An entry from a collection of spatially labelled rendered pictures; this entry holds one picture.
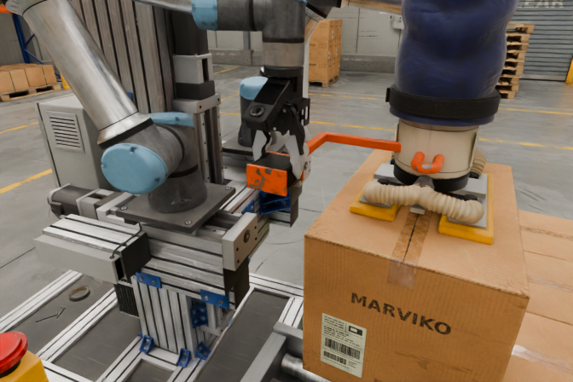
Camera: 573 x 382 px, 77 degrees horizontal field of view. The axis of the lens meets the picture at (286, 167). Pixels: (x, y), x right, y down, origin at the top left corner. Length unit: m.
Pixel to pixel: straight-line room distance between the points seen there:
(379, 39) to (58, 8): 9.91
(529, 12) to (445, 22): 9.73
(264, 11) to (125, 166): 0.39
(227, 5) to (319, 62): 7.41
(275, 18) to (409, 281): 0.53
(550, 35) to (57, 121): 10.18
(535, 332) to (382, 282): 0.83
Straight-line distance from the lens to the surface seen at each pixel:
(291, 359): 1.21
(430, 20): 0.78
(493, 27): 0.80
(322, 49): 7.98
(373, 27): 10.49
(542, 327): 1.54
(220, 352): 1.68
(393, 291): 0.76
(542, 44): 10.61
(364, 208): 0.83
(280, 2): 0.64
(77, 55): 0.79
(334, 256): 0.76
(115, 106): 0.78
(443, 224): 0.81
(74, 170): 1.38
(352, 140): 0.90
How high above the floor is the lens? 1.49
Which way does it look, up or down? 23 degrees down
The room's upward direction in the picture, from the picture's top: straight up
